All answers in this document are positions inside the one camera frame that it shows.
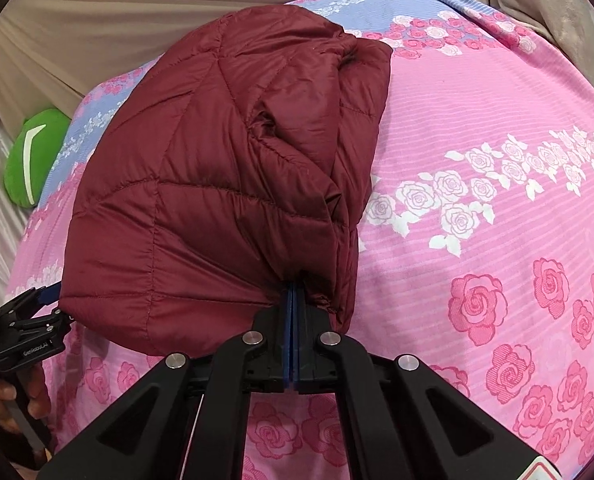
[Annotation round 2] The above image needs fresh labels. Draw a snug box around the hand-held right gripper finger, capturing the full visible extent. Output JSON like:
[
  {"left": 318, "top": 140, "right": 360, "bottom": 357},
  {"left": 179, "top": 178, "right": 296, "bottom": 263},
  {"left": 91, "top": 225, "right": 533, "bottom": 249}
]
[
  {"left": 293, "top": 280, "right": 560, "bottom": 480},
  {"left": 37, "top": 281, "right": 294, "bottom": 480}
]

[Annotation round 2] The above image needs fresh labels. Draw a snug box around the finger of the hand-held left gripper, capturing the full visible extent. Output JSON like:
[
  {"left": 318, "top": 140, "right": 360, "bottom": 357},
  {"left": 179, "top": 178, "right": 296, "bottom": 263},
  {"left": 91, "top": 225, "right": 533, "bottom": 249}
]
[
  {"left": 4, "top": 283, "right": 63, "bottom": 319},
  {"left": 6, "top": 309, "right": 76, "bottom": 347}
]

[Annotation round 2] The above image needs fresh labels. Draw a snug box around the maroon quilted jacket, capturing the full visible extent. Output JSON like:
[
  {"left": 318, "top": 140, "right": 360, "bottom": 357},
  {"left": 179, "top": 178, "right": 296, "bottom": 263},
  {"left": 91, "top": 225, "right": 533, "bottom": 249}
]
[{"left": 57, "top": 2, "right": 394, "bottom": 359}]

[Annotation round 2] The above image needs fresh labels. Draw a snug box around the green pillow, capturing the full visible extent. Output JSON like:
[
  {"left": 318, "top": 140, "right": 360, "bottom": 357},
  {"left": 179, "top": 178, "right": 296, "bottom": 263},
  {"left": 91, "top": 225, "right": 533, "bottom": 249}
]
[{"left": 3, "top": 106, "right": 73, "bottom": 209}]

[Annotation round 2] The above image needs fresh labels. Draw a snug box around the beige curtain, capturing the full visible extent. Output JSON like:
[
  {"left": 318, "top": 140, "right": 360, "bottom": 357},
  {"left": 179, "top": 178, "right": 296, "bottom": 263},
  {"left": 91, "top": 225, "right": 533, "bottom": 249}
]
[{"left": 0, "top": 0, "right": 492, "bottom": 137}]

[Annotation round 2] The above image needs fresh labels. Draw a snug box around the floral rose print bedsheet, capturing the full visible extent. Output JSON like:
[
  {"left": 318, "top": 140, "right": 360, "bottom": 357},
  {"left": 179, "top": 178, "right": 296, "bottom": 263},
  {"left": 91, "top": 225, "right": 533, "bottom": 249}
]
[{"left": 4, "top": 0, "right": 594, "bottom": 480}]

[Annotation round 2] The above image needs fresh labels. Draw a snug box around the beige floral cloth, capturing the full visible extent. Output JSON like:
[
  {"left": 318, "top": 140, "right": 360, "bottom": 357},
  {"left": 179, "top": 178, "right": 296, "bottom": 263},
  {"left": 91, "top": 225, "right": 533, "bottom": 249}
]
[{"left": 474, "top": 0, "right": 594, "bottom": 111}]

